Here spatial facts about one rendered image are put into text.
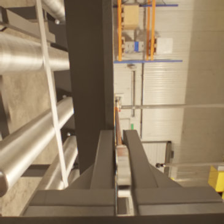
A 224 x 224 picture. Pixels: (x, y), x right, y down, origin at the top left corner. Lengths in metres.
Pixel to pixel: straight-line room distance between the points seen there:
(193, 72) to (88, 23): 10.13
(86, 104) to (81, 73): 0.05
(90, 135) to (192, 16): 10.30
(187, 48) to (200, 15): 1.71
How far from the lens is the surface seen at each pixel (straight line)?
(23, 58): 0.53
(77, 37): 0.25
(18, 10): 1.33
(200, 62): 10.50
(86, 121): 0.26
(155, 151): 10.95
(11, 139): 0.54
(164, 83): 9.76
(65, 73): 1.20
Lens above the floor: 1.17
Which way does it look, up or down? 1 degrees down
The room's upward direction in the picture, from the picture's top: 89 degrees clockwise
